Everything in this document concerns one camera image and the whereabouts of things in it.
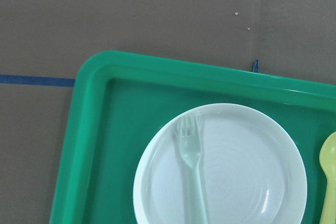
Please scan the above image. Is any yellow plastic spoon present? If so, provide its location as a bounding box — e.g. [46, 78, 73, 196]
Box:
[319, 132, 335, 223]

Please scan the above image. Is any white round plate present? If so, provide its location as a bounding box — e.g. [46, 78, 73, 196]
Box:
[133, 103, 307, 223]

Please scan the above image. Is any green plastic tray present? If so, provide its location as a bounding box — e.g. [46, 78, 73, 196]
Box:
[50, 51, 335, 223]

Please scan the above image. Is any pale green plastic fork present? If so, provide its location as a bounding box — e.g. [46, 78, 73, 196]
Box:
[176, 114, 208, 223]

